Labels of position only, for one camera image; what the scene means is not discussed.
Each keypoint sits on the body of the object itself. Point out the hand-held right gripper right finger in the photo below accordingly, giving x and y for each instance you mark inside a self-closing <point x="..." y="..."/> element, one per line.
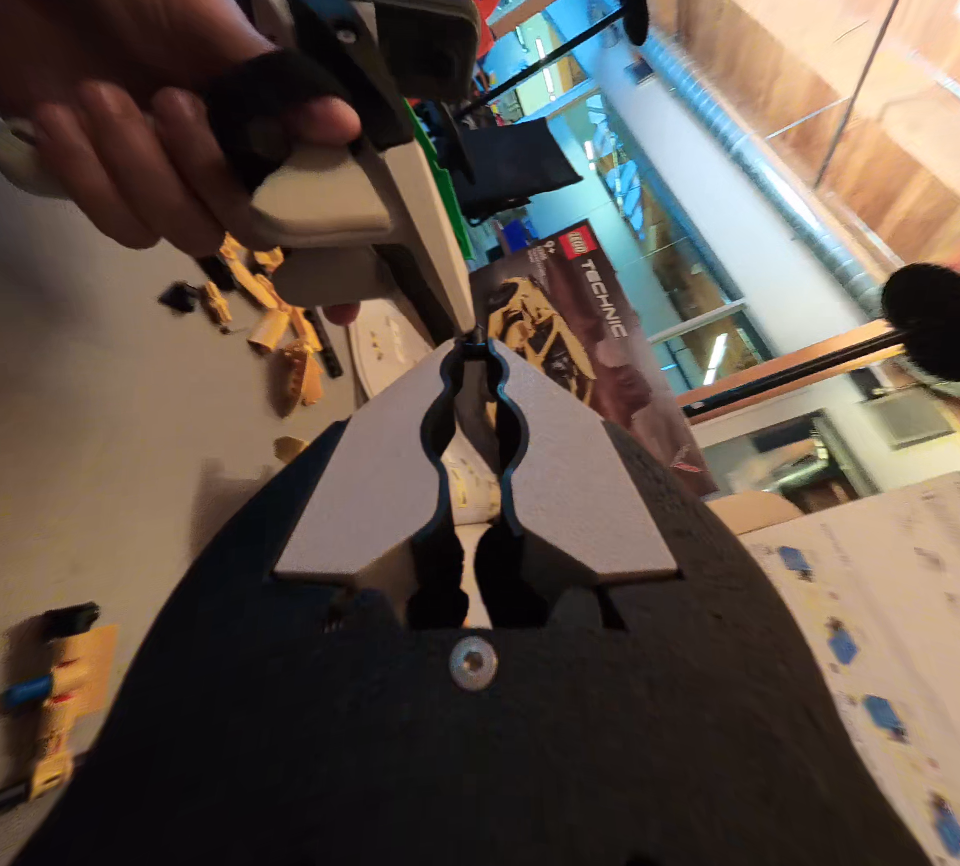
<point x="593" y="506"/>

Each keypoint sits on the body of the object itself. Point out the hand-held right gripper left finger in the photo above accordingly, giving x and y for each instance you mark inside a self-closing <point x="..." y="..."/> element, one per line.
<point x="360" y="506"/>

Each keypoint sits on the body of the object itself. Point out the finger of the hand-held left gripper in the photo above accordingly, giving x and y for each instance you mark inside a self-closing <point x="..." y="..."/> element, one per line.
<point x="428" y="228"/>

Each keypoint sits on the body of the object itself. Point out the pile of yellow brick pieces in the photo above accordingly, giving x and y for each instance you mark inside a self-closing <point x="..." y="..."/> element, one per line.
<point x="285" y="356"/>

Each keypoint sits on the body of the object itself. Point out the small yellow black brick assembly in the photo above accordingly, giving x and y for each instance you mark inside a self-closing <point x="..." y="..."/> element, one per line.
<point x="68" y="686"/>

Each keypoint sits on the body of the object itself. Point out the grey desk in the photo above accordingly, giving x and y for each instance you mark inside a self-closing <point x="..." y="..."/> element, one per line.
<point x="135" y="461"/>

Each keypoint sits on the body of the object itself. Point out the person's left hand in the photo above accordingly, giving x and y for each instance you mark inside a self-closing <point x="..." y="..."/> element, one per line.
<point x="105" y="56"/>

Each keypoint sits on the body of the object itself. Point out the green plastic bin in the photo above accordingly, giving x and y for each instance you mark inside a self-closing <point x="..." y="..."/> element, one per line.
<point x="432" y="168"/>

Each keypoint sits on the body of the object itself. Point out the small yellow brick piece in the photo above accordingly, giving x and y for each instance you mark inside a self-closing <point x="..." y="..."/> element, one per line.
<point x="290" y="448"/>

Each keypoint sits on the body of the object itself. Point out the black fabric panel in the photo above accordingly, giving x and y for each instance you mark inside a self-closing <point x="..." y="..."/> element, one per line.
<point x="510" y="168"/>

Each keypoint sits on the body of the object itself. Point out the wooden document stand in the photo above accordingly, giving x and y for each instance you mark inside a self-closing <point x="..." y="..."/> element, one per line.
<point x="750" y="511"/>

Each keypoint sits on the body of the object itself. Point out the toy car box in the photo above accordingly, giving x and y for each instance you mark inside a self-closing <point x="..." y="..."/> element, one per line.
<point x="585" y="326"/>

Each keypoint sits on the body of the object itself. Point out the black round ceiling lamp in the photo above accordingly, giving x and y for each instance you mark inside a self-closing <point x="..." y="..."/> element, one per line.
<point x="632" y="3"/>
<point x="923" y="318"/>

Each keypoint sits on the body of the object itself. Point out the printed instruction sheet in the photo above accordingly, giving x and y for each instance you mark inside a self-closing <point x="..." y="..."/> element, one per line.
<point x="885" y="626"/>

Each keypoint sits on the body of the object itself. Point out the silver ventilation duct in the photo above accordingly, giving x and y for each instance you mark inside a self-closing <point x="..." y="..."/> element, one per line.
<point x="720" y="146"/>

